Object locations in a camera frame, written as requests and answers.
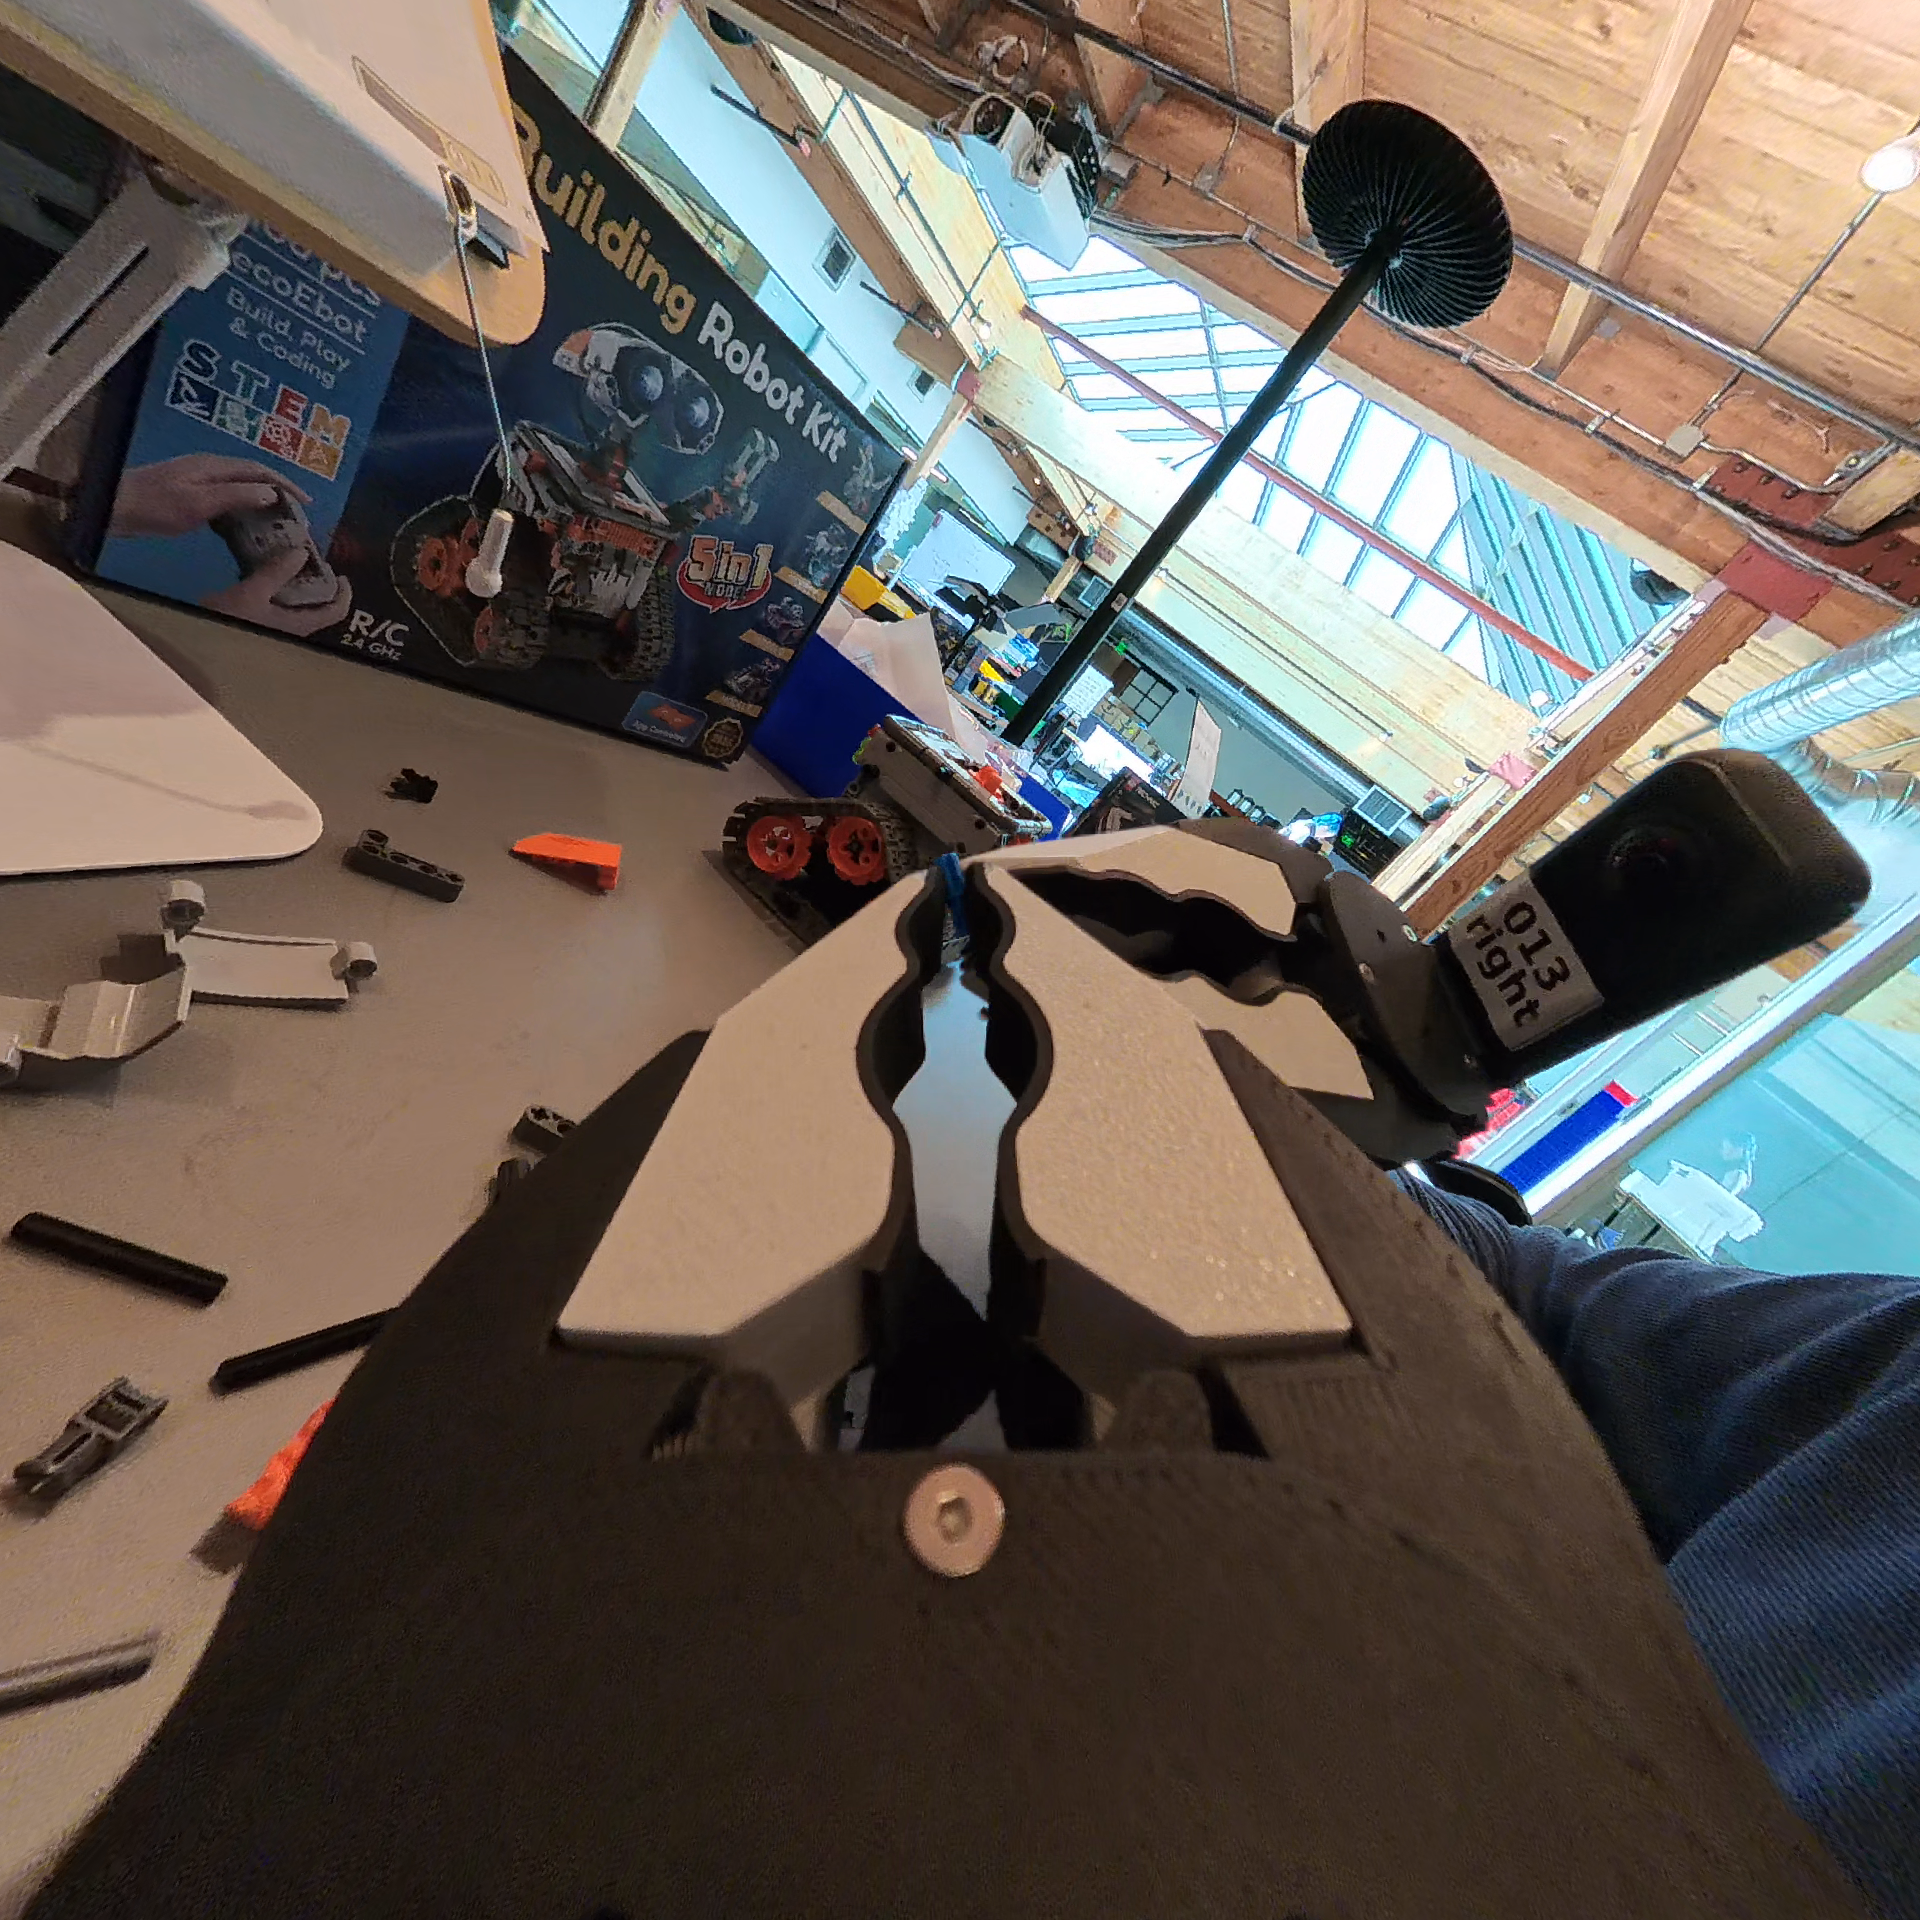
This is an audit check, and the dark grey short beam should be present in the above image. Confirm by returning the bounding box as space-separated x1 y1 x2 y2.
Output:
343 831 467 902

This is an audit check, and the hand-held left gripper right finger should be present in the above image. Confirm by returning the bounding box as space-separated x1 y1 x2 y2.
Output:
955 896 1360 1411

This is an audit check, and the blue storage box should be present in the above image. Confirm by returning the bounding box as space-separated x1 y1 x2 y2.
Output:
753 614 962 798

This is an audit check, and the grey axle connector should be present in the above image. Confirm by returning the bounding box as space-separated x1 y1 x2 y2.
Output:
15 1378 168 1509

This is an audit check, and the short black axle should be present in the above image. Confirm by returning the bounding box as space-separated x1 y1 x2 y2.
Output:
211 1312 394 1392

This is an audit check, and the long black axle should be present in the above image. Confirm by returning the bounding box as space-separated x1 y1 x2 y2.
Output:
10 1213 231 1307

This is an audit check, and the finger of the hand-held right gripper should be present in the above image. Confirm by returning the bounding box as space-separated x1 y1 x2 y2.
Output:
996 825 1338 968
1200 959 1404 1135

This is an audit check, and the robot kit box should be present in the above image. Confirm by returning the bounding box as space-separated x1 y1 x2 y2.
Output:
76 46 903 768

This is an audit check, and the light grey thin bar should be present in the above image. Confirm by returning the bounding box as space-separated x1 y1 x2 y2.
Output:
0 1635 160 1712

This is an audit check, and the white book stand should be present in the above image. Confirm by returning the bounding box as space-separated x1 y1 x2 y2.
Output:
0 0 549 878

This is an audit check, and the light grey bracket piece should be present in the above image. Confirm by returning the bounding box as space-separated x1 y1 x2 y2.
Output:
168 880 379 1008
0 929 197 1087

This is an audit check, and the black orange tracked robot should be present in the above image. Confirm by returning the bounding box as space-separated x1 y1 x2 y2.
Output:
720 735 1023 902

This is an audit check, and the white ceiling projector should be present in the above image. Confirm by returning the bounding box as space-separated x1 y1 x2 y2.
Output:
960 90 1099 271

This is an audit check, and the silver ventilation duct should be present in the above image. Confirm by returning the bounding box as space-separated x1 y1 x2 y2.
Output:
1712 614 1920 751

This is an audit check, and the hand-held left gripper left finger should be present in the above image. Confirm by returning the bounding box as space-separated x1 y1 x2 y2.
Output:
556 886 946 1411

